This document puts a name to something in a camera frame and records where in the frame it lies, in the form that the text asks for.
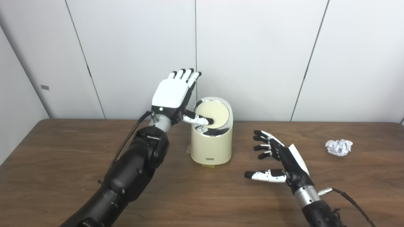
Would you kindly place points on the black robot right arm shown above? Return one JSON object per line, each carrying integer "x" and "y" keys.
{"x": 320, "y": 214}

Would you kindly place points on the cream-colored bin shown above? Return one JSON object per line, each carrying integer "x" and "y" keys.
{"x": 211, "y": 148}

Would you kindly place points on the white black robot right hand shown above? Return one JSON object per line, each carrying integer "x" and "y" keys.
{"x": 292, "y": 162}

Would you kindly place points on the white paper ball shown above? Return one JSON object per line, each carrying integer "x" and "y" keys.
{"x": 338, "y": 147}

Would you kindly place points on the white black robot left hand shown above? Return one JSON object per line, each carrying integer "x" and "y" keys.
{"x": 169, "y": 93}

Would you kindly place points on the round cream bin lid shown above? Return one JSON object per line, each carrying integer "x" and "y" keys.
{"x": 217, "y": 112}

